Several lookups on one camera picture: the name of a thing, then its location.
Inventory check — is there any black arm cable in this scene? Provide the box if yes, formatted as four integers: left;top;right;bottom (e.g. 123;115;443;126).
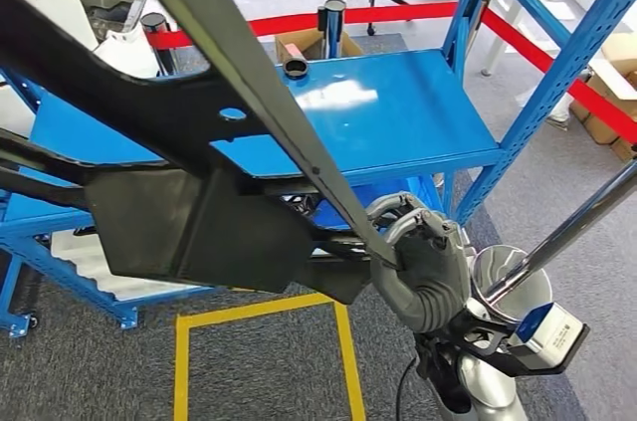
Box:
395;354;419;421

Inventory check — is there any black-topped stanchion post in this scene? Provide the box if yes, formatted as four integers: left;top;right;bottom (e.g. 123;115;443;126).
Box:
140;11;179;77

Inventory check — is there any black finned plastic part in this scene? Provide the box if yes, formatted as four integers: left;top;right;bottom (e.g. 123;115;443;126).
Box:
281;192;319;216

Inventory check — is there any chrome stanchion post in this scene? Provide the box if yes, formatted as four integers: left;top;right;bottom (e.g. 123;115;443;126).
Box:
318;0;348;62

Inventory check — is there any red barrier belt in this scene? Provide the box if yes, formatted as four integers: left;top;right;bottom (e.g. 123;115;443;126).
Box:
146;12;327;52
482;7;637;145
344;1;459;27

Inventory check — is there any black plastic panel part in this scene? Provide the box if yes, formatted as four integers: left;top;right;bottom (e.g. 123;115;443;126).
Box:
0;0;402;306

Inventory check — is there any yellow floor tape square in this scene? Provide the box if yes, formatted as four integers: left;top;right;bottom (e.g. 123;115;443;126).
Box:
173;293;367;421

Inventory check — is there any dark stanchion post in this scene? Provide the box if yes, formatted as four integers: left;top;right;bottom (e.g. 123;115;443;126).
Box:
467;0;494;57

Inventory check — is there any white car body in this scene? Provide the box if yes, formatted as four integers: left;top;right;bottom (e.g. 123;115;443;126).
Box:
0;0;165;135

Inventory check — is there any closed cardboard box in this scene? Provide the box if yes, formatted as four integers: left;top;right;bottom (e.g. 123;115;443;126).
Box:
599;30;637;77

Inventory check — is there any blue plastic bin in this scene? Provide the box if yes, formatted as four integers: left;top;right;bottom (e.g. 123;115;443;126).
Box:
310;175;444;231

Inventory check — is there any white plastic bag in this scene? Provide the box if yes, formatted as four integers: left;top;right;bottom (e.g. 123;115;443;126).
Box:
515;85;571;125

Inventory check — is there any chrome stanchion with round base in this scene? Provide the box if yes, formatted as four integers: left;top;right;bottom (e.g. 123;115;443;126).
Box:
469;160;637;325

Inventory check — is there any black round tube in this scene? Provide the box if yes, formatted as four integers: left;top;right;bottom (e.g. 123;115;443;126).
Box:
282;52;310;81

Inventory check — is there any blue metal shelf rack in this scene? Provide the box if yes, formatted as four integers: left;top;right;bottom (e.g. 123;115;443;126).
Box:
0;0;637;340

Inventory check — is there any white table frame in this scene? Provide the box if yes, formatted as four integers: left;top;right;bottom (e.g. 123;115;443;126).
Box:
432;0;637;77

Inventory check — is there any cardboard box with open flap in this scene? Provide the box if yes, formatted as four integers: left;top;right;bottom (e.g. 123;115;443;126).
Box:
569;58;637;145

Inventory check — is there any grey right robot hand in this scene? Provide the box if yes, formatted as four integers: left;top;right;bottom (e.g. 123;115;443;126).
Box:
365;192;471;334

